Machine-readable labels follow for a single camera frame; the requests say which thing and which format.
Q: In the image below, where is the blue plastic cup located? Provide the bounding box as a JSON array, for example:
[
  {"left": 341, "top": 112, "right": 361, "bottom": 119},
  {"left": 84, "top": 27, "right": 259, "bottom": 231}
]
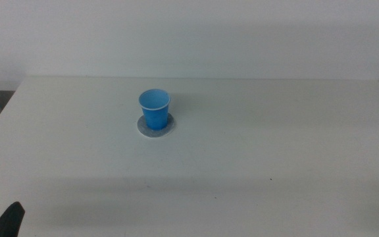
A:
[{"left": 138, "top": 88, "right": 172, "bottom": 131}]

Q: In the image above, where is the round grey cup mat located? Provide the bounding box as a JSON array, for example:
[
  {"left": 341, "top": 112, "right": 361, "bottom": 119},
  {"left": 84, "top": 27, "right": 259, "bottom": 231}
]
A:
[{"left": 136, "top": 112, "right": 176, "bottom": 140}]

